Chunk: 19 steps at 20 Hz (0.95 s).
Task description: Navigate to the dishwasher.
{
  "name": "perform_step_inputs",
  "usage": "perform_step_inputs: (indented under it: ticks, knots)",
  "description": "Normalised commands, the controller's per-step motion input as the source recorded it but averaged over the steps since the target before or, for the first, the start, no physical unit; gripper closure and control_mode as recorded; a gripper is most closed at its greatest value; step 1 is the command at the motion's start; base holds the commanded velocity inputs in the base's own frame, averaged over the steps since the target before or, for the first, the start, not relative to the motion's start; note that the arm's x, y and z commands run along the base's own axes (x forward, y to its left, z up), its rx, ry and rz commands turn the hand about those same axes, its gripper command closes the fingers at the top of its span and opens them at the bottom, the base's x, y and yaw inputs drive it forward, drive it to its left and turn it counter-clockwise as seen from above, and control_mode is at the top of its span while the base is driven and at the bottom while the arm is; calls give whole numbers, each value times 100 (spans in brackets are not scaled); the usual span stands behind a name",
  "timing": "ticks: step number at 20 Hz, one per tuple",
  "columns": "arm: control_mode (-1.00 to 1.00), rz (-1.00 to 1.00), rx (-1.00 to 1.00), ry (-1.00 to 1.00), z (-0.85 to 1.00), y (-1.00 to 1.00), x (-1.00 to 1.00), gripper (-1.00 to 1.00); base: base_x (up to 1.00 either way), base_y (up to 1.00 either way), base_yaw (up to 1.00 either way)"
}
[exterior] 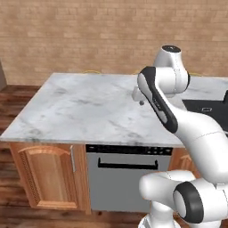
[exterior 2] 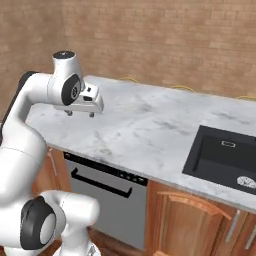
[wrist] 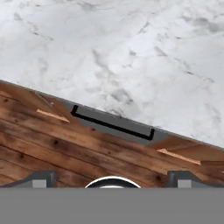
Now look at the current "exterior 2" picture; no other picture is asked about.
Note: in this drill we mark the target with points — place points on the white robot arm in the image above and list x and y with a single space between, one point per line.
20 156

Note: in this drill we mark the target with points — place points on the yellow curved rim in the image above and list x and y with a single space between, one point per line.
182 87
247 97
129 79

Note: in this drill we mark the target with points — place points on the wooden cupboard door with arch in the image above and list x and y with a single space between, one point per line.
186 226

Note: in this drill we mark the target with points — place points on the white cauliflower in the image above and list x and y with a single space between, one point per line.
246 181

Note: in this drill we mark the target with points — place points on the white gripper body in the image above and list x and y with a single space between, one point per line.
85 106

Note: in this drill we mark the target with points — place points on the black sink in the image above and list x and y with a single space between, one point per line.
213 160

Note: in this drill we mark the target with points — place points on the grey dishwasher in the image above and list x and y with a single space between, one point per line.
110 213

